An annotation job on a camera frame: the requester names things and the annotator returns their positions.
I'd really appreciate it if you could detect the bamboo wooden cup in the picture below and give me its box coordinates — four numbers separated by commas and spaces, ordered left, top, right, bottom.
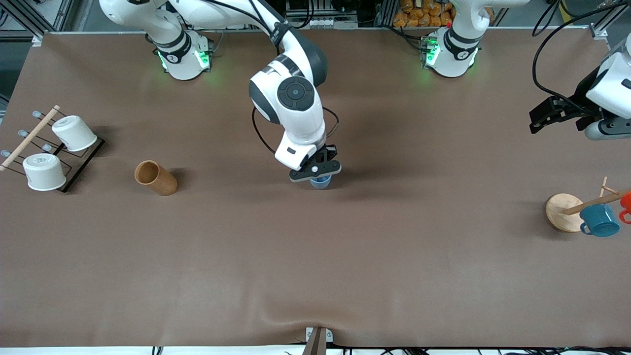
134, 160, 178, 197

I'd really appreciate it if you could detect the white ceramic cup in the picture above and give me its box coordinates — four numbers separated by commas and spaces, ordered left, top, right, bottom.
22, 153, 67, 192
51, 115, 98, 152

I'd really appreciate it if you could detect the wooden mug tree stand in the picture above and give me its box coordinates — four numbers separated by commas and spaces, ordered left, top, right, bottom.
545, 177, 631, 233

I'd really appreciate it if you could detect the teal enamel mug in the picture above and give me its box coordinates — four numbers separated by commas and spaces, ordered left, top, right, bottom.
579, 203, 621, 238

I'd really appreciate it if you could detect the pile of orange bread rolls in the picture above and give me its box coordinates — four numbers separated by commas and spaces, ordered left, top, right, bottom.
393, 0, 495, 28

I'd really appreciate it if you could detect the metal table clamp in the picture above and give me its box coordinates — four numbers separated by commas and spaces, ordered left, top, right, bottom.
305, 326, 333, 355

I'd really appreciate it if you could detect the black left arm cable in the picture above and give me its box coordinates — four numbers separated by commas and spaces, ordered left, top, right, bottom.
531, 0, 631, 107

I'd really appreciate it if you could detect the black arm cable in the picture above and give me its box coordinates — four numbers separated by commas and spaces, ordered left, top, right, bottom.
531, 0, 631, 107
251, 106, 341, 154

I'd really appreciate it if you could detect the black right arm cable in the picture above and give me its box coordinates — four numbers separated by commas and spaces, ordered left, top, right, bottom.
251, 106, 341, 154

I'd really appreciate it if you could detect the aluminium frame profile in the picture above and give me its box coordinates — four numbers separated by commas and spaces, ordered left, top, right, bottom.
589, 0, 631, 50
0, 0, 74, 46

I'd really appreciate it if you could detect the black wire cup rack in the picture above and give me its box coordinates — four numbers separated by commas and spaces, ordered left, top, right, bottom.
0, 109, 105, 193

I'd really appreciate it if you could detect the wooden dowel rack handle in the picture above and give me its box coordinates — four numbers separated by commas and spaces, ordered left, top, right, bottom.
0, 105, 61, 172

